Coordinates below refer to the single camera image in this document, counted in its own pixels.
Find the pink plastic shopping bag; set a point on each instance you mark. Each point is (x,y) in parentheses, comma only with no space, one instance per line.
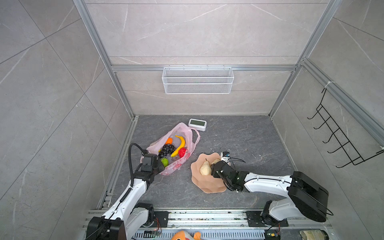
(191,136)

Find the pink wavy plate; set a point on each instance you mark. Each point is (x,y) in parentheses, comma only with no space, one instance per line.
(207,184)

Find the orange plush toy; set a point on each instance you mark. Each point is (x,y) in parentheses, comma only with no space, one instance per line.
(184,235)

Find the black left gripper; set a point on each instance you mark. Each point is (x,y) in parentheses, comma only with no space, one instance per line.
(160,165)

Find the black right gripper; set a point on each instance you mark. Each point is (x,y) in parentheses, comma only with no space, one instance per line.
(214,173)

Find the white digital clock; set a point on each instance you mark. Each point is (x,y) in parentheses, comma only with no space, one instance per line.
(199,125)

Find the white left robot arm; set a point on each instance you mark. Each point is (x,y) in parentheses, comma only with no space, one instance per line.
(127,215)

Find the black wire hook rack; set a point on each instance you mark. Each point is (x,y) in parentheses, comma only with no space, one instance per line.
(343,142)

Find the green fake apple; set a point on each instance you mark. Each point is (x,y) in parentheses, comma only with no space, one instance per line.
(165,162)

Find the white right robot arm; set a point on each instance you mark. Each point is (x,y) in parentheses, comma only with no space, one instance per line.
(302,196)

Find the white wire mesh basket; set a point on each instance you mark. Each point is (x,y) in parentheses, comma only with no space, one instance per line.
(197,80)

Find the red fake fruit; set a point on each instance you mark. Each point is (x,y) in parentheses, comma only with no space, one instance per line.
(182,152)

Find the beige fake fruit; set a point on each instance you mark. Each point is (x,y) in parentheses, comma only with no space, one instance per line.
(206,168)

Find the orange fake orange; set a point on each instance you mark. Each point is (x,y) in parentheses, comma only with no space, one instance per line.
(169,141)

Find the black fake grapes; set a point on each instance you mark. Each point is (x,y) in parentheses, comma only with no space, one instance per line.
(166,150)

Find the yellow fake banana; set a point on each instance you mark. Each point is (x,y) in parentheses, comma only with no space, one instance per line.
(183,142)

